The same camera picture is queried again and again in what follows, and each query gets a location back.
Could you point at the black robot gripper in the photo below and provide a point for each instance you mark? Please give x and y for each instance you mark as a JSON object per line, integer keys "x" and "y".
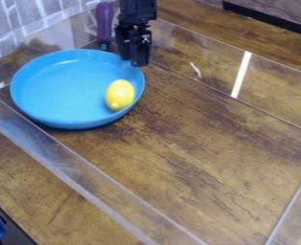
{"x": 137, "y": 14}

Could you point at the blue round plastic plate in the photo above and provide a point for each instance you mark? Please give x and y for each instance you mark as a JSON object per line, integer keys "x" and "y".
{"x": 59, "y": 88}

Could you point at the purple eggplant toy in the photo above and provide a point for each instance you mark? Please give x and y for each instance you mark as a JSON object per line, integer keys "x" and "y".
{"x": 104, "y": 16}

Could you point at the yellow lemon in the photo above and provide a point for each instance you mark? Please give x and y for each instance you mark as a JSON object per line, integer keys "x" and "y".
{"x": 119, "y": 95}

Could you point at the dark baseboard strip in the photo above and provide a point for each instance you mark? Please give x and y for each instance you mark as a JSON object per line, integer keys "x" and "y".
{"x": 261, "y": 16}

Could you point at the clear acrylic enclosure wall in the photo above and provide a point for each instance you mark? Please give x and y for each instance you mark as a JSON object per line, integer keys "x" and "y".
{"x": 199, "y": 167}

